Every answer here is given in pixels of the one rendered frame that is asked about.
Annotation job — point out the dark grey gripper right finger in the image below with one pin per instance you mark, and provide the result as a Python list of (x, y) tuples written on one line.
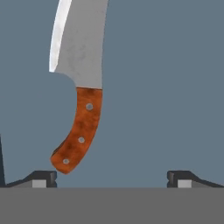
[(183, 178)]

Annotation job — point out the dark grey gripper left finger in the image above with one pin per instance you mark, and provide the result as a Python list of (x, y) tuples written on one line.
[(40, 178)]

